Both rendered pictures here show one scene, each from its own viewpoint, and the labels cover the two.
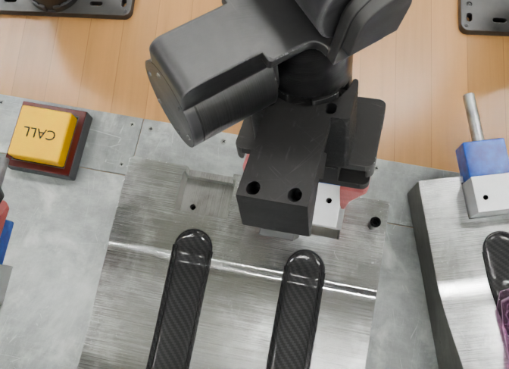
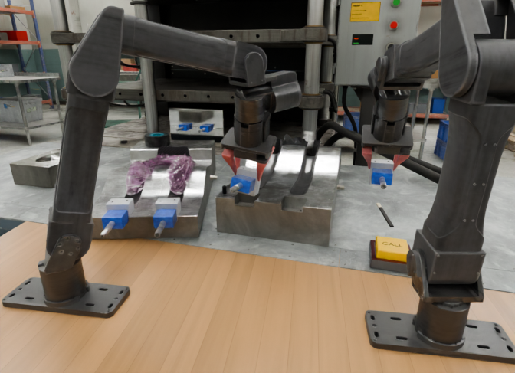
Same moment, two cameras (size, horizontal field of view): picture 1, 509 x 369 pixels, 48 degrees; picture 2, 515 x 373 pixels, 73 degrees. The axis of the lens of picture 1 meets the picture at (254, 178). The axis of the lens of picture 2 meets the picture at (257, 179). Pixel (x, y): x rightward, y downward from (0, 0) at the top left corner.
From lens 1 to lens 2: 0.88 m
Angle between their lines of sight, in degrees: 85
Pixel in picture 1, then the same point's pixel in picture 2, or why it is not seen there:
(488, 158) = (164, 212)
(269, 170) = not seen: hidden behind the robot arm
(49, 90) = (405, 282)
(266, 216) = not seen: hidden behind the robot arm
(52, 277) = (365, 224)
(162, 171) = (314, 205)
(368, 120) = (228, 138)
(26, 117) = (403, 250)
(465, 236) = (185, 204)
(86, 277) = (349, 224)
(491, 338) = (191, 181)
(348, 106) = not seen: hidden behind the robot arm
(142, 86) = (343, 279)
